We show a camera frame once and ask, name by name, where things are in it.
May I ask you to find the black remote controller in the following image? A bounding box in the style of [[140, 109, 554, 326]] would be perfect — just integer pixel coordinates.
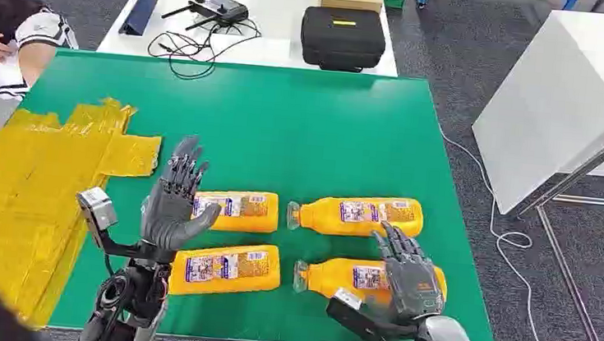
[[159, 0, 251, 37]]

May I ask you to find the green mat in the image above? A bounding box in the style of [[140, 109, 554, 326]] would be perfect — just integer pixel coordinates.
[[0, 43, 522, 341]]

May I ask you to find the white floor cable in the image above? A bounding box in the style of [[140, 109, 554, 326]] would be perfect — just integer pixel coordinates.
[[421, 129, 604, 341]]

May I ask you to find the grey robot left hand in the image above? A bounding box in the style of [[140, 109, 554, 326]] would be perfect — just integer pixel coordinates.
[[137, 131, 228, 256]]

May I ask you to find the white side table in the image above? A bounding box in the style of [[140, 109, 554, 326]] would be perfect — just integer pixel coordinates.
[[464, 2, 604, 224]]

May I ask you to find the black carry case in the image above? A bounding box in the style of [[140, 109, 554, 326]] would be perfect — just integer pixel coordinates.
[[297, 4, 390, 76]]

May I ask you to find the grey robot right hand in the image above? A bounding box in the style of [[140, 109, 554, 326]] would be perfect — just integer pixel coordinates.
[[359, 220, 454, 336]]

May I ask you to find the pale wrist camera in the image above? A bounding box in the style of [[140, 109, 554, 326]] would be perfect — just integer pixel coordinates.
[[324, 287, 388, 341], [71, 185, 151, 260]]

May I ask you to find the yellow sheet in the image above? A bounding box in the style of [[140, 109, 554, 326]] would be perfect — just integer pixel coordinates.
[[0, 88, 166, 340]]

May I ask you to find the black cable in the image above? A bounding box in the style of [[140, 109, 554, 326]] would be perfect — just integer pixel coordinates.
[[145, 11, 264, 85]]

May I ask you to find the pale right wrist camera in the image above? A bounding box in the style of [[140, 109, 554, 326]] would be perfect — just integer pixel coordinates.
[[324, 287, 388, 341]]

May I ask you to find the orange drink bottle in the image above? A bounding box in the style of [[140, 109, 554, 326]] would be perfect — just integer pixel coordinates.
[[290, 253, 450, 314], [167, 236, 284, 306], [284, 187, 426, 244], [190, 185, 282, 237]]

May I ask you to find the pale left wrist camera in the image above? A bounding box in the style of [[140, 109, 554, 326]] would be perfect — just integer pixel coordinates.
[[71, 185, 151, 260]]

